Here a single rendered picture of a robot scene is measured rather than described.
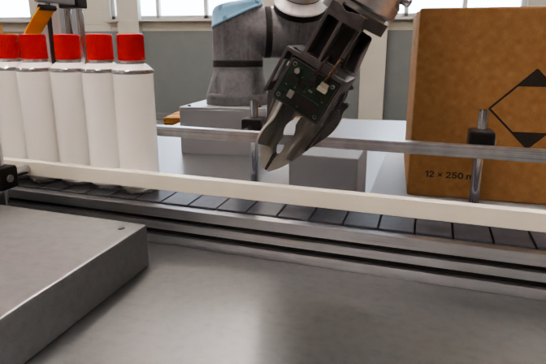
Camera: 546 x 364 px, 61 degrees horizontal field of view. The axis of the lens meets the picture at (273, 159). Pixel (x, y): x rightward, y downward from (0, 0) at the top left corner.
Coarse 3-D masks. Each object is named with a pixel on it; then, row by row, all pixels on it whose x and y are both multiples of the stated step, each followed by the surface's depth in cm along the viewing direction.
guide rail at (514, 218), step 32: (32, 160) 65; (192, 192) 57; (224, 192) 56; (256, 192) 54; (288, 192) 53; (320, 192) 52; (352, 192) 51; (480, 224) 47; (512, 224) 46; (544, 224) 45
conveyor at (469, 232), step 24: (72, 192) 63; (96, 192) 63; (120, 192) 63; (168, 192) 63; (264, 216) 55; (288, 216) 54; (312, 216) 54; (336, 216) 54; (360, 216) 54; (384, 216) 54; (480, 240) 48; (504, 240) 47; (528, 240) 47
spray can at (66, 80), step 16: (64, 48) 62; (80, 48) 64; (64, 64) 62; (80, 64) 63; (64, 80) 62; (80, 80) 63; (64, 96) 62; (80, 96) 63; (64, 112) 63; (80, 112) 63; (64, 128) 63; (80, 128) 64; (64, 144) 64; (80, 144) 64; (64, 160) 65; (80, 160) 65
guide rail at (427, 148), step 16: (160, 128) 64; (176, 128) 64; (192, 128) 63; (208, 128) 63; (320, 144) 58; (336, 144) 57; (352, 144) 57; (368, 144) 56; (384, 144) 55; (400, 144) 55; (416, 144) 54; (432, 144) 54; (448, 144) 53; (464, 144) 53; (512, 160) 51; (528, 160) 51; (544, 160) 50
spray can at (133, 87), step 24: (120, 48) 58; (144, 48) 60; (120, 72) 58; (144, 72) 58; (120, 96) 59; (144, 96) 59; (120, 120) 60; (144, 120) 60; (120, 144) 60; (144, 144) 60; (144, 168) 61; (144, 192) 62
